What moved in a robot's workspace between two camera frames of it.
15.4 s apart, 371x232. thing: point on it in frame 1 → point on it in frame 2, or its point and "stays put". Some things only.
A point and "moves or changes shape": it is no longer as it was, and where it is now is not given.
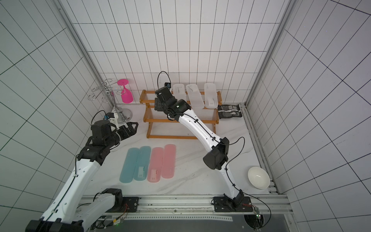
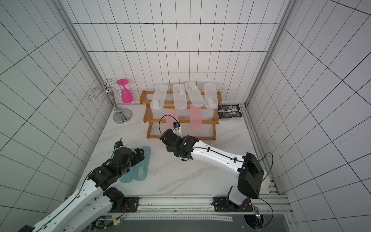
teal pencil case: (142, 165) stays put
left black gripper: (126, 134) → (140, 156)
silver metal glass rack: (124, 115) stays put
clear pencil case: (210, 96) stays put
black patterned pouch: (226, 111) stays put
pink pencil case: (168, 163) moves or changes shape
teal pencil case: (129, 166) stays put
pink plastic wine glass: (127, 96) stays put
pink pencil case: (155, 165) moves or changes shape
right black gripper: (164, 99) → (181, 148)
